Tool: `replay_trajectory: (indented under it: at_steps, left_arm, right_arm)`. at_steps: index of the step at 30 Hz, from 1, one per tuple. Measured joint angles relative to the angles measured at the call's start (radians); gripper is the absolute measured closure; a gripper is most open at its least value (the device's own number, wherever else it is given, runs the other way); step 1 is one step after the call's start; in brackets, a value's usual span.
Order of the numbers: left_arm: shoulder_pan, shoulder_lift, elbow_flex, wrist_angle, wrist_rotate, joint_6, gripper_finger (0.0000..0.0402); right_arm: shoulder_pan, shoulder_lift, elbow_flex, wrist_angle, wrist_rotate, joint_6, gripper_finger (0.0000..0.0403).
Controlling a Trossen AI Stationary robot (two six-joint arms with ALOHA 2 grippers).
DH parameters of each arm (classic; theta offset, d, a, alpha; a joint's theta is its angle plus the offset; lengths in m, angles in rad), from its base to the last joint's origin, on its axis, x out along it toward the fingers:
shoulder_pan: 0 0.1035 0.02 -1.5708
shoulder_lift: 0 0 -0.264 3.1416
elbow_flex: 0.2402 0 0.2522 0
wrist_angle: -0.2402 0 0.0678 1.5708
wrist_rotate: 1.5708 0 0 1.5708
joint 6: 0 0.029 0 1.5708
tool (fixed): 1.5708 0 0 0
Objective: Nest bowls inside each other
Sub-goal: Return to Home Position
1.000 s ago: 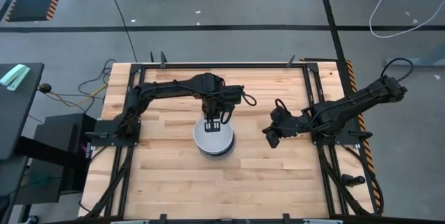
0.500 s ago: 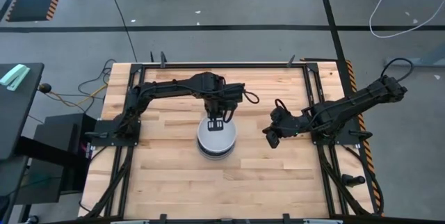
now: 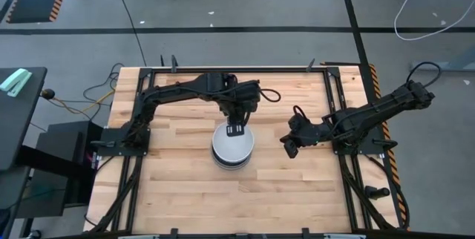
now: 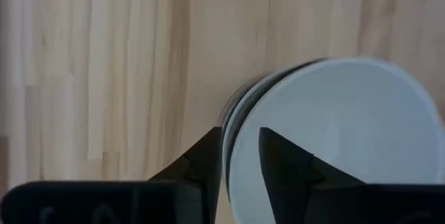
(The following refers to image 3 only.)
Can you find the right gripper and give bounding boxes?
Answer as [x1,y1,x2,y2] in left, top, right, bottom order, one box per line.
[279,116,330,160]

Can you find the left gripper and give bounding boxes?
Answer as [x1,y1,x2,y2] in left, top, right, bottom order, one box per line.
[222,82,261,137]

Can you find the translucent blue bowl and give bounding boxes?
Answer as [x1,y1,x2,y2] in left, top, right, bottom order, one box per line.
[211,121,255,161]

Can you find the black clamp knob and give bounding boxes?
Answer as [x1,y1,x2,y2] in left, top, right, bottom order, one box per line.
[364,185,391,200]

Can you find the orange and black hazard strip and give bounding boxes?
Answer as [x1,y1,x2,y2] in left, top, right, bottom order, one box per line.
[367,63,411,232]

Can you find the black equipment cabinet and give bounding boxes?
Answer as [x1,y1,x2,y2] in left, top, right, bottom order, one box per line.
[16,119,105,220]

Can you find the blue-grey desk foot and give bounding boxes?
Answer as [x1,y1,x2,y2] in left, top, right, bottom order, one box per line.
[409,45,475,73]

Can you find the black side desk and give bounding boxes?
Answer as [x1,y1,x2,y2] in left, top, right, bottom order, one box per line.
[0,66,48,172]

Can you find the mint green stapler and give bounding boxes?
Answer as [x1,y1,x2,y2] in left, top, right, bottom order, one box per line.
[0,68,33,99]

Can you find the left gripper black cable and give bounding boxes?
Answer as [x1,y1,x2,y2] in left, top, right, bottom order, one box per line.
[259,88,282,103]

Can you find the black aluminium table frame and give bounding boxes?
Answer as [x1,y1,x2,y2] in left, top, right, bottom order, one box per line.
[84,65,408,239]

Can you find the yellow cable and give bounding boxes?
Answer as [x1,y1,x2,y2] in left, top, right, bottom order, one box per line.
[55,88,117,116]

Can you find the black floor cable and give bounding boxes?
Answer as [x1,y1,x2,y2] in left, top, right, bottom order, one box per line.
[110,0,148,68]

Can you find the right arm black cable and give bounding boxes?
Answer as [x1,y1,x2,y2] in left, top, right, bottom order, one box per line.
[406,61,442,88]

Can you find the white floor cable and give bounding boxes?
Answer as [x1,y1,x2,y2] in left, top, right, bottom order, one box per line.
[393,0,475,42]

